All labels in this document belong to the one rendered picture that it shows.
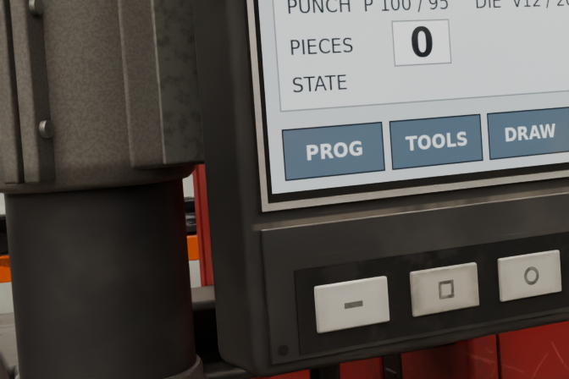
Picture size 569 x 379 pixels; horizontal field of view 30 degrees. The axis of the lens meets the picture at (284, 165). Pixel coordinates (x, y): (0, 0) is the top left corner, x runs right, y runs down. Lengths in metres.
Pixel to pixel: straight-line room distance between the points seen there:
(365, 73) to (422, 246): 0.09
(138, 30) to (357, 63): 0.13
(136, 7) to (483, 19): 0.18
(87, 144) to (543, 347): 0.55
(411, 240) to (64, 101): 0.19
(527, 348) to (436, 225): 0.49
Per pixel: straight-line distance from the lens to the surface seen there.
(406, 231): 0.50
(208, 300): 0.87
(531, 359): 0.99
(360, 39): 0.49
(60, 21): 0.56
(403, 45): 0.50
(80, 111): 0.55
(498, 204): 0.53
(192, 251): 2.78
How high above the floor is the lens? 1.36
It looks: 3 degrees down
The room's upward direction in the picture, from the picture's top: 4 degrees counter-clockwise
